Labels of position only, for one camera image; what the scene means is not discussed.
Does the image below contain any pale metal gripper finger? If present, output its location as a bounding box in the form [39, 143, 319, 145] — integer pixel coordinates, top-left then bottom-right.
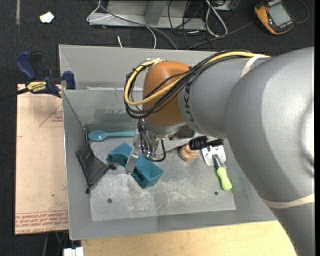
[124, 131, 141, 175]

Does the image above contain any teal arched block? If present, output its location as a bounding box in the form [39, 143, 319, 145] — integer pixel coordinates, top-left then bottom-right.
[105, 142, 165, 189]

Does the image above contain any tan striped round object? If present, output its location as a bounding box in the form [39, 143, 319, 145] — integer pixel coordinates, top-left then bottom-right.
[178, 144, 201, 163]

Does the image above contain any teal plastic spoon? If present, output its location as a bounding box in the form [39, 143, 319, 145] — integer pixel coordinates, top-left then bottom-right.
[87, 129, 137, 143]

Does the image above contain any grey metal bin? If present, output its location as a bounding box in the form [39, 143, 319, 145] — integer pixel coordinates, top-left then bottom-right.
[58, 44, 278, 241]

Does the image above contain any brown cardboard board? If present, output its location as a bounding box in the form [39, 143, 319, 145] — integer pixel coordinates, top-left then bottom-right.
[14, 83, 70, 236]

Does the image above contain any black cylinder on white bracket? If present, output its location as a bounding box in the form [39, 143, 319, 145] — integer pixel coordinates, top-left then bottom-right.
[188, 136, 227, 167]

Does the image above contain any green-handled small tool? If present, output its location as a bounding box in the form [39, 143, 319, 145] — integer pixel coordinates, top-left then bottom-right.
[211, 154, 233, 192]

